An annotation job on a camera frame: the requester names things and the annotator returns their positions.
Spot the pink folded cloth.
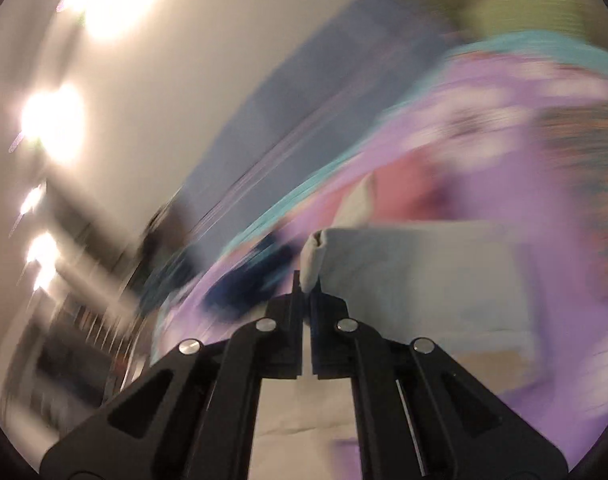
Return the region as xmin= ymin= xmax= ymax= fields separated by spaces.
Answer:
xmin=368 ymin=152 xmax=465 ymax=227

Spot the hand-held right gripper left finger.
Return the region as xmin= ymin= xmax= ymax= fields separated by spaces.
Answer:
xmin=40 ymin=270 xmax=305 ymax=480

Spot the purple floral blanket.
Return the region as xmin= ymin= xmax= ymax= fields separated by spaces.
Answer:
xmin=149 ymin=30 xmax=608 ymax=480

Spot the blue plaid pillow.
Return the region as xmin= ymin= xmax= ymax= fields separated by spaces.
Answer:
xmin=183 ymin=0 xmax=465 ymax=242

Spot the dark furniture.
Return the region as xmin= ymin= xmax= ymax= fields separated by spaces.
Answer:
xmin=31 ymin=300 xmax=137 ymax=413

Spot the navy star-print cloth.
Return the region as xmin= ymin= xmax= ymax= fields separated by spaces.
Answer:
xmin=204 ymin=239 xmax=305 ymax=322

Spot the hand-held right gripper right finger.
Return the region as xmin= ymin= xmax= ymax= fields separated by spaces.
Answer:
xmin=309 ymin=291 xmax=568 ymax=480

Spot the beige garment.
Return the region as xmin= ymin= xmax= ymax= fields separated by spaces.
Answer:
xmin=249 ymin=226 xmax=539 ymax=480

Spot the green pillow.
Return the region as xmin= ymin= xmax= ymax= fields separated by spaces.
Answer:
xmin=462 ymin=0 xmax=600 ymax=42

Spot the small-flower patterned cloth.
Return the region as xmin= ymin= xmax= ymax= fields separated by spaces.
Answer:
xmin=532 ymin=100 xmax=608 ymax=307

